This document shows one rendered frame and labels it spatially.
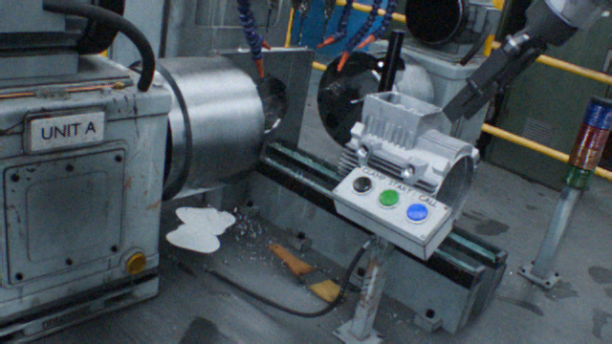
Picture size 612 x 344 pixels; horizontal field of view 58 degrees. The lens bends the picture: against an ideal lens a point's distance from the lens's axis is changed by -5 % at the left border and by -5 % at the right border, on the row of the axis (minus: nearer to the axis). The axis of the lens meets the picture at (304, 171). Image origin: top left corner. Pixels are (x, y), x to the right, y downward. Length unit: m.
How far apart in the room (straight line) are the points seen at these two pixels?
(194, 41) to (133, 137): 0.51
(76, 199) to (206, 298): 0.32
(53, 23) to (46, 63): 0.07
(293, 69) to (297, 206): 0.35
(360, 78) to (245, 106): 0.47
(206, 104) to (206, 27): 0.41
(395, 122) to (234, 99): 0.29
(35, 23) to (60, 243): 0.30
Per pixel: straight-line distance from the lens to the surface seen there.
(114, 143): 0.82
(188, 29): 1.30
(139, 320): 0.96
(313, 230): 1.20
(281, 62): 1.34
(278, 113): 1.37
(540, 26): 0.88
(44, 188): 0.79
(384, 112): 1.06
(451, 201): 1.15
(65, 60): 0.83
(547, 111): 4.24
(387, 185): 0.87
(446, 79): 1.54
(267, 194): 1.27
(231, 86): 1.00
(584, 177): 1.27
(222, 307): 1.00
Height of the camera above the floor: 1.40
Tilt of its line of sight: 22 degrees down
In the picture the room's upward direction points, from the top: 11 degrees clockwise
